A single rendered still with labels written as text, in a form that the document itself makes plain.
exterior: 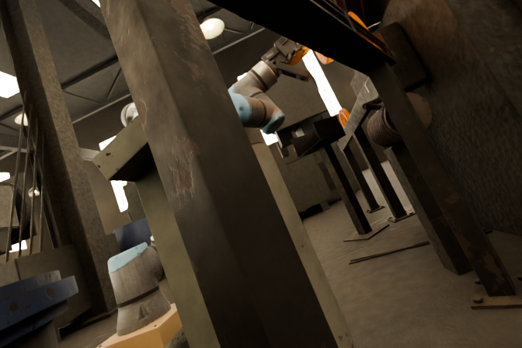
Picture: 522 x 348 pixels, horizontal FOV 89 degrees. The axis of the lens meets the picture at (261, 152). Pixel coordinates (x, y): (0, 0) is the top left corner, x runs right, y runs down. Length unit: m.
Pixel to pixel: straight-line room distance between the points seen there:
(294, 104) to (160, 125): 3.80
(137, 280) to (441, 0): 1.31
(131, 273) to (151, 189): 0.67
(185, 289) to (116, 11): 0.43
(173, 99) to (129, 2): 0.08
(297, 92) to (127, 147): 3.67
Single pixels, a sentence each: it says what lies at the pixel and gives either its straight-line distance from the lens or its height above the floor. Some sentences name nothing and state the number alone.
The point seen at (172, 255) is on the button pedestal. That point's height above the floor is 0.38.
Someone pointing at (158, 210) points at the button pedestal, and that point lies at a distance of 0.53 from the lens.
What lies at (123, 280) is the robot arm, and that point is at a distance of 1.17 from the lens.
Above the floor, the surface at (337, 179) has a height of 0.36.
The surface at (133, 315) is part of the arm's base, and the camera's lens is 1.17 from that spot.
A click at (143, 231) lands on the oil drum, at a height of 0.71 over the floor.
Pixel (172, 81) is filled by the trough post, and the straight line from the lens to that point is 0.18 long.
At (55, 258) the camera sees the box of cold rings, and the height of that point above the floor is 0.72.
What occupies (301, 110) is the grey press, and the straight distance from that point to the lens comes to 3.95.
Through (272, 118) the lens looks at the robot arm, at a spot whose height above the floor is 0.63.
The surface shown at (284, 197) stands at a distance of 0.52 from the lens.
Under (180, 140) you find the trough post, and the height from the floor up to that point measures 0.46.
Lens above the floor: 0.40
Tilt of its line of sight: 10 degrees up
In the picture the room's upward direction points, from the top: 24 degrees counter-clockwise
